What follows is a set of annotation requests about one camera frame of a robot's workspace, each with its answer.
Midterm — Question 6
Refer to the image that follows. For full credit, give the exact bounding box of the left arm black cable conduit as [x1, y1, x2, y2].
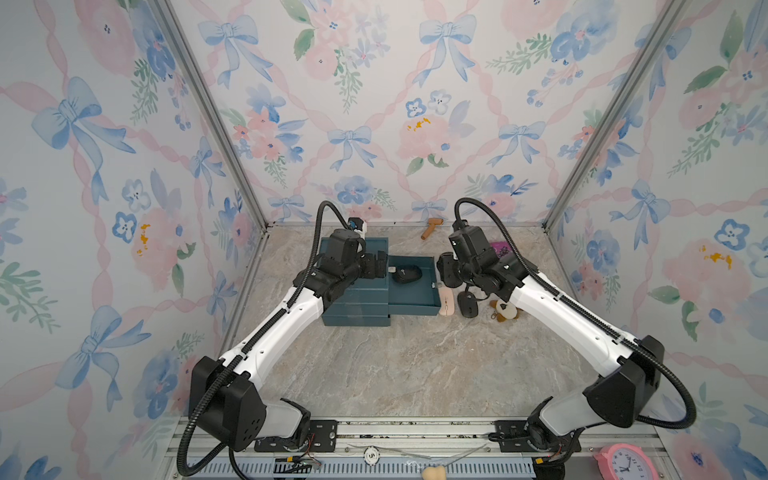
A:
[176, 200, 352, 478]

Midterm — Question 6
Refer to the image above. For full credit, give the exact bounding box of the teal drawer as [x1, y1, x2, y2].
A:
[388, 255, 441, 316]

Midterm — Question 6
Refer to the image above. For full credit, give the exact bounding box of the pink alarm clock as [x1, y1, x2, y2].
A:
[594, 443, 660, 480]

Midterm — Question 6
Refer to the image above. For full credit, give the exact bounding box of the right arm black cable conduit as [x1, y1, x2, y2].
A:
[453, 197, 698, 431]

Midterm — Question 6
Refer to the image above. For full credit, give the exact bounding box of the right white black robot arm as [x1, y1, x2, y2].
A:
[437, 251, 662, 451]

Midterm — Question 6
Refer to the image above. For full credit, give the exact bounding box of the black computer mouse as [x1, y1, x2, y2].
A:
[391, 265, 423, 284]
[457, 291, 479, 319]

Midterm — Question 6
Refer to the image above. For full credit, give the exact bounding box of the teal drawer cabinet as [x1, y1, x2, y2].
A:
[307, 229, 390, 327]

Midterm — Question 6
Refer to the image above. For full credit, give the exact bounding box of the purple snack bag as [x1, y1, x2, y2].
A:
[490, 241, 512, 258]

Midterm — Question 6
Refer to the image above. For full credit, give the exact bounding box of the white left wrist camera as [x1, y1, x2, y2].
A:
[348, 217, 367, 238]

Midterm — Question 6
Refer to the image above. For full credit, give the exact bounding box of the pink computer mouse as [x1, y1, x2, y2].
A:
[438, 285, 455, 316]

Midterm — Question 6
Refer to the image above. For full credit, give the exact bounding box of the wooden handle roller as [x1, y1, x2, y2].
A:
[421, 217, 444, 241]

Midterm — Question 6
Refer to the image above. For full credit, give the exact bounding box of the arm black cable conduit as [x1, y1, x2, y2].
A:
[453, 197, 698, 431]
[176, 200, 352, 478]

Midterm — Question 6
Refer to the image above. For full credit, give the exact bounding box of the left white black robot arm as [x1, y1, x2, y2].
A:
[189, 217, 387, 452]

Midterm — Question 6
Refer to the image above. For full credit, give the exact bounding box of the small brown object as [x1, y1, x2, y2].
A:
[489, 300, 520, 323]

